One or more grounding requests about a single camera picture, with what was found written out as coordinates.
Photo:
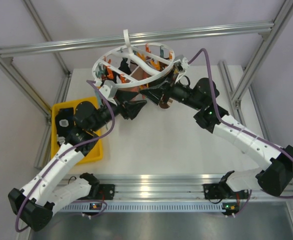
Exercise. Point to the white slotted cable duct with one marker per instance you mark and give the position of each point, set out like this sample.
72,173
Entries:
144,207

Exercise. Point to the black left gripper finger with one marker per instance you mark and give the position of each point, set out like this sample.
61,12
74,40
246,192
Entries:
132,108
124,96

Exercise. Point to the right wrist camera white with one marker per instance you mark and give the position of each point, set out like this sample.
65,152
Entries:
181,64

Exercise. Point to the black patterned sock in tray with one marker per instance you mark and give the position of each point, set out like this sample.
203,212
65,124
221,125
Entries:
63,123

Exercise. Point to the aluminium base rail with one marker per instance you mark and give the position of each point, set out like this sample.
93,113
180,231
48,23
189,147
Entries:
160,188

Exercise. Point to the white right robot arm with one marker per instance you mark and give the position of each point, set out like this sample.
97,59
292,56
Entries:
275,163

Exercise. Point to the yellow plastic tray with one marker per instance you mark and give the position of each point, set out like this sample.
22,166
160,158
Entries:
96,154

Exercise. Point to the large brown sock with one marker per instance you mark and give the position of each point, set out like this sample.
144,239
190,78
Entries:
139,74

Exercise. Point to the white round clip hanger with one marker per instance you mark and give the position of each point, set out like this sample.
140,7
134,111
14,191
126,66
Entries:
156,59

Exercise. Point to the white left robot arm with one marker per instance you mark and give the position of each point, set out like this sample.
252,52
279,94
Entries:
39,200

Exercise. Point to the brown striped sock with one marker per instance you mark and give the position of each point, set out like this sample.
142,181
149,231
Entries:
165,105

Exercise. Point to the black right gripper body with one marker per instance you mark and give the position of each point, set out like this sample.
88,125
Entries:
180,93

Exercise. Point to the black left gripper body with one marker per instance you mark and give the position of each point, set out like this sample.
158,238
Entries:
117,109

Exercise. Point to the black sock on hanger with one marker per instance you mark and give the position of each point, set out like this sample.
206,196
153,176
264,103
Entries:
124,66

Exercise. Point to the aluminium top crossbar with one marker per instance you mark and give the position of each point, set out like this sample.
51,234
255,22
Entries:
138,38

